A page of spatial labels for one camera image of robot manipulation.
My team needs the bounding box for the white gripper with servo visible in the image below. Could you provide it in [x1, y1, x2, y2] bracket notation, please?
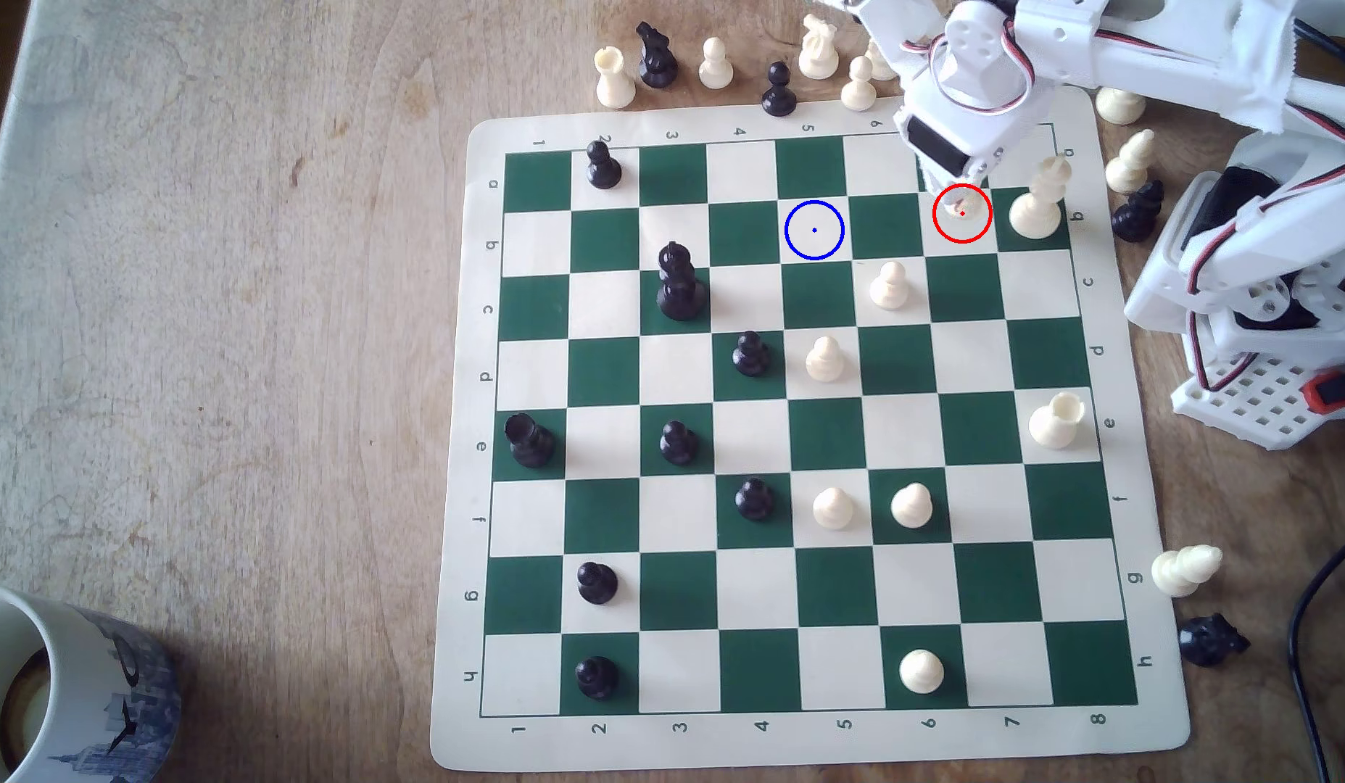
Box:
[893, 0, 1061, 184]

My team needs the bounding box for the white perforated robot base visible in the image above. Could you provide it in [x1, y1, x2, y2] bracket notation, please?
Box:
[1170, 350, 1345, 452]

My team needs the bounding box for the white chess knight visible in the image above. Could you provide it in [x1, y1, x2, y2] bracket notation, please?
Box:
[797, 13, 842, 82]

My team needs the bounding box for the white chess bishop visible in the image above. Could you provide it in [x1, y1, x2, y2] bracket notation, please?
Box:
[1151, 544, 1225, 600]
[1104, 128, 1159, 196]

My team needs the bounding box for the black chess knight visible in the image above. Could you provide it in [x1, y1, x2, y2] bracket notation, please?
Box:
[1178, 612, 1252, 669]
[1110, 179, 1166, 244]

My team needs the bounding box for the white chess rook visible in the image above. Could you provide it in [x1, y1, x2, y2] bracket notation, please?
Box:
[592, 46, 639, 111]
[1027, 391, 1088, 450]

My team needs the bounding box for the green and cream chess mat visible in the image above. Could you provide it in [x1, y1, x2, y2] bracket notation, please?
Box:
[429, 85, 1192, 774]

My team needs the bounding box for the black chess rook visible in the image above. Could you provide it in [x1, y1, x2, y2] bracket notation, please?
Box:
[503, 412, 558, 471]

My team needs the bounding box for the black knight off board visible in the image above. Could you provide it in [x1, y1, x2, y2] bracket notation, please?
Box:
[635, 22, 680, 91]

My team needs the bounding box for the red clamp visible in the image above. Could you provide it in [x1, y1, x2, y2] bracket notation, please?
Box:
[1301, 364, 1345, 417]

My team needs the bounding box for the printed ceramic mug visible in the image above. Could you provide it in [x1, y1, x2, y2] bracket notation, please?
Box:
[0, 581, 185, 783]

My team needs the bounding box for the black cable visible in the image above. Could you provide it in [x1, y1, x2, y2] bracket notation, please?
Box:
[1286, 520, 1345, 783]

